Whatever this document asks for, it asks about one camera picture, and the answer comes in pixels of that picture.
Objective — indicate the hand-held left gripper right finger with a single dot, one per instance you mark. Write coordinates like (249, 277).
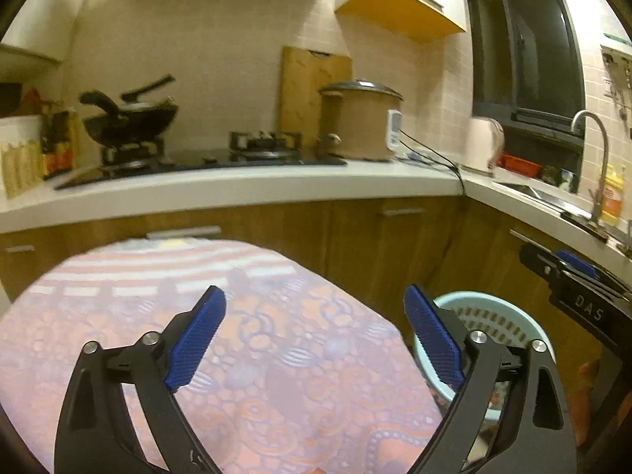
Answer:
(434, 340)

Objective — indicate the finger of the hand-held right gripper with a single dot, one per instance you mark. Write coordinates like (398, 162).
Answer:
(575, 260)

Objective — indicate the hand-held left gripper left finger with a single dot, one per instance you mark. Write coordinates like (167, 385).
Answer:
(197, 340)

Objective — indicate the light blue plastic waste basket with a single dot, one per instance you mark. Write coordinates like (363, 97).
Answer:
(493, 306)

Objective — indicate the yellow dish soap bottle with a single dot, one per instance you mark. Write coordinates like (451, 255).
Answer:
(613, 195)

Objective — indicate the pink floral tablecloth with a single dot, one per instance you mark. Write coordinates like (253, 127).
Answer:
(276, 355)

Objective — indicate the steel sink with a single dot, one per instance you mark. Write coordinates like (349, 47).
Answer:
(531, 192)

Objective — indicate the metal kitchen faucet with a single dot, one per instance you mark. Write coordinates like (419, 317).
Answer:
(600, 158)

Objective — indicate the red container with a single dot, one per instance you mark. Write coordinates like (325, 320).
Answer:
(518, 164)

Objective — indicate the wooden base cabinets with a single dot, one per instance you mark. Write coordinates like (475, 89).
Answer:
(345, 237)

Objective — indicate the white electric kettle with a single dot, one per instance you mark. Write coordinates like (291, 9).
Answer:
(484, 148)

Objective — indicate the black gas stove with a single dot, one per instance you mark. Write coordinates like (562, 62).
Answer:
(197, 163)

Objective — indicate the white plug-in timer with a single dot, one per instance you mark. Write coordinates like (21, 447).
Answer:
(394, 128)

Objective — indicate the dark kitchen window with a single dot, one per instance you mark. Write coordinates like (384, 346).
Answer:
(528, 49)

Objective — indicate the black wok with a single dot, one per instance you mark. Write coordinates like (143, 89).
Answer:
(133, 121)

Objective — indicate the beige rice cooker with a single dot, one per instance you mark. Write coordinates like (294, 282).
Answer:
(353, 126)

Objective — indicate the dark sauce bottle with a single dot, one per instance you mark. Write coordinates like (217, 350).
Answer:
(68, 138)
(48, 143)

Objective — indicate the yellow woven basket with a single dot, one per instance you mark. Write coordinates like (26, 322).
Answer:
(19, 158)

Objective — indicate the black cooking utensil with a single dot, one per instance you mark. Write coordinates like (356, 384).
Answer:
(148, 88)

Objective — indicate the wooden cutting board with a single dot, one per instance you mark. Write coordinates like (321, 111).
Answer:
(303, 89)

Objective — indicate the wall utensil rack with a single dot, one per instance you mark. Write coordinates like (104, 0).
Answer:
(617, 84)

